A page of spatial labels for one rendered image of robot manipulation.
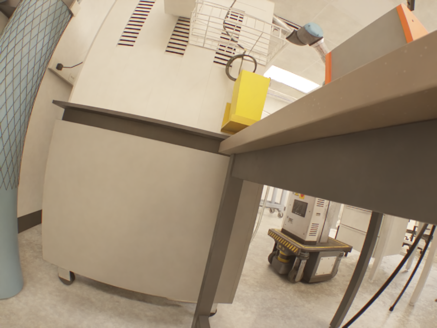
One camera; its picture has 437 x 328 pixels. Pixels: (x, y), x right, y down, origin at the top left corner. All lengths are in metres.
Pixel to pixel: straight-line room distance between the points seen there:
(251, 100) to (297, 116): 0.40
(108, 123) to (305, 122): 0.63
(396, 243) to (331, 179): 2.02
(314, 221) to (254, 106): 0.96
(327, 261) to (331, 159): 1.31
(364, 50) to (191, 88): 0.57
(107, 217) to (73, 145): 0.27
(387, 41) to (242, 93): 0.44
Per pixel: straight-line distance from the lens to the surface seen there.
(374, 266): 1.86
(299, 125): 0.19
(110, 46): 0.85
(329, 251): 1.46
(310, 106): 0.18
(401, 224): 2.18
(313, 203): 1.35
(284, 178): 0.26
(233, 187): 0.53
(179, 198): 0.65
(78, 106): 0.72
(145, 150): 0.66
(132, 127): 0.69
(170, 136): 0.66
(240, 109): 0.58
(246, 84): 0.60
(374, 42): 0.65
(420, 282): 1.68
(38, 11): 0.81
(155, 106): 0.69
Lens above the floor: 0.62
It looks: 2 degrees up
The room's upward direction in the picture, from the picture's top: 12 degrees clockwise
